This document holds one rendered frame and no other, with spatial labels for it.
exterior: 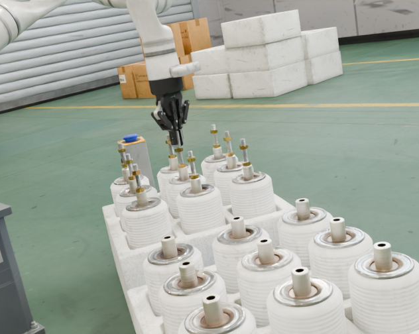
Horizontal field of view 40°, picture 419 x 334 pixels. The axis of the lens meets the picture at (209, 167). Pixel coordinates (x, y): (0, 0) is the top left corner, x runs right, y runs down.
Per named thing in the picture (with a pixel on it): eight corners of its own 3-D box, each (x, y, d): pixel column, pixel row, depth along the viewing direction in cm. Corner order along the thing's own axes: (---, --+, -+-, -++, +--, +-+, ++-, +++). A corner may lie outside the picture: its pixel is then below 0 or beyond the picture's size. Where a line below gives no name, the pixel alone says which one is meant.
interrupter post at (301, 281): (298, 300, 72) (295, 276, 71) (290, 293, 74) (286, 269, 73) (315, 295, 72) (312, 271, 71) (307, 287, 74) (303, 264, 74)
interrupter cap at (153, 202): (168, 199, 122) (167, 196, 122) (150, 213, 116) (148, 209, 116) (138, 200, 126) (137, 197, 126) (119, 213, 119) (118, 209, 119)
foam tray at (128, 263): (137, 338, 118) (119, 258, 114) (116, 269, 155) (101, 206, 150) (311, 286, 127) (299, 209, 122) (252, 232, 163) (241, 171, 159)
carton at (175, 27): (185, 55, 522) (178, 22, 515) (164, 60, 507) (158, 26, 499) (164, 57, 544) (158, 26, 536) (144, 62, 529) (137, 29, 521)
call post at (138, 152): (143, 253, 162) (119, 147, 155) (139, 245, 169) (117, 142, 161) (168, 246, 164) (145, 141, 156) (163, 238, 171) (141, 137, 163)
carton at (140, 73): (178, 92, 519) (172, 58, 512) (157, 98, 505) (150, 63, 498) (159, 93, 542) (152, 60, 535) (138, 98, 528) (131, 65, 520)
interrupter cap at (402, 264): (374, 287, 71) (374, 282, 71) (344, 266, 79) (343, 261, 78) (427, 270, 73) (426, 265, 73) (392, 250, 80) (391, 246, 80)
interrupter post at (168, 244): (165, 261, 91) (161, 242, 90) (162, 256, 93) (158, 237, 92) (179, 256, 91) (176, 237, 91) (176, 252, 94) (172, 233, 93)
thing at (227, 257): (240, 354, 94) (221, 252, 89) (221, 328, 103) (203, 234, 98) (293, 336, 96) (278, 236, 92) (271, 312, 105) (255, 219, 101)
